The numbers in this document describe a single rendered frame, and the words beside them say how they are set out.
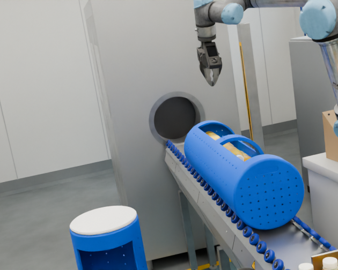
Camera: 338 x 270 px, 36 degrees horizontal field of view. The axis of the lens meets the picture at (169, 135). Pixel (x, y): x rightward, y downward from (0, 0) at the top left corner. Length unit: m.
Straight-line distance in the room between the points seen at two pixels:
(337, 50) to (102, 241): 1.10
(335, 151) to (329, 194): 0.17
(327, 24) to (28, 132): 5.28
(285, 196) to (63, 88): 4.80
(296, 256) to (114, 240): 0.69
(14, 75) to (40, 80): 0.30
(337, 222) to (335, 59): 0.68
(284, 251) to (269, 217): 0.16
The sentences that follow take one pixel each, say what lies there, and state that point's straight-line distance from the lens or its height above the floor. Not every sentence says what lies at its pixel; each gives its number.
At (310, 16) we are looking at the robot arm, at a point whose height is 1.73.
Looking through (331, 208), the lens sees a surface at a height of 0.98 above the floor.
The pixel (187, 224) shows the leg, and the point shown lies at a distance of 3.67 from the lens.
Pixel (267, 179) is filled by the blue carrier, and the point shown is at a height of 1.15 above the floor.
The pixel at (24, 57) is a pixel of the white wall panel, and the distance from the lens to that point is 6.49.
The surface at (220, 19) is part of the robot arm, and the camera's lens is 1.94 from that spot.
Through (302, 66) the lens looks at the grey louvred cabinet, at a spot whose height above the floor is 1.21.
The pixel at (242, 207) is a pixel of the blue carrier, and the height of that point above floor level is 1.07.
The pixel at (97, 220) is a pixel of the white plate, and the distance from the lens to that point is 2.17.
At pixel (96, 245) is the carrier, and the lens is 2.08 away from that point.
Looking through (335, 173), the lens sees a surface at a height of 1.14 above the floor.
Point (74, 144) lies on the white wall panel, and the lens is 6.63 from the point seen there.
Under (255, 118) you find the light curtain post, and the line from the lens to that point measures 3.02.
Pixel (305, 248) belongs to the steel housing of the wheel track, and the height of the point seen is 0.93.
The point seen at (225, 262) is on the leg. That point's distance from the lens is 2.72.
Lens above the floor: 1.80
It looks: 13 degrees down
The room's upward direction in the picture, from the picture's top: 9 degrees counter-clockwise
